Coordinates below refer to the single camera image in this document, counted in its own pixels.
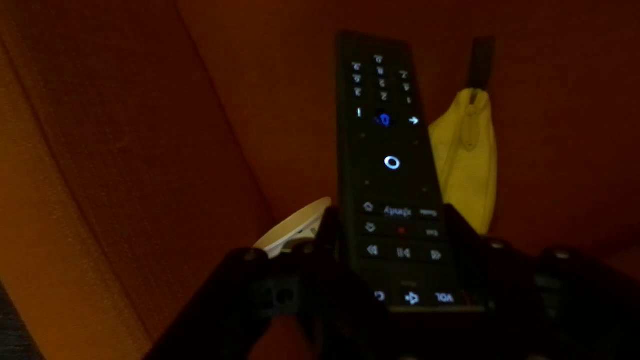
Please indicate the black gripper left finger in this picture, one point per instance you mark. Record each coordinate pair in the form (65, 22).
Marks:
(248, 292)

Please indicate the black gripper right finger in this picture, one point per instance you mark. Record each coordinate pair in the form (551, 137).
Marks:
(557, 304)

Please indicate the black tv remote control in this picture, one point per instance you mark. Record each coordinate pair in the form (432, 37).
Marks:
(389, 192)

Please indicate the white dotted paper cup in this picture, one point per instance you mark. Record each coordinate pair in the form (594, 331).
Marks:
(302, 225)

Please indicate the yellow banana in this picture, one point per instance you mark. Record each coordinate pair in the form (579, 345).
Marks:
(464, 143)

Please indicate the orange fabric armchair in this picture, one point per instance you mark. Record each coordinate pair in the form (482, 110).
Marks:
(145, 138)

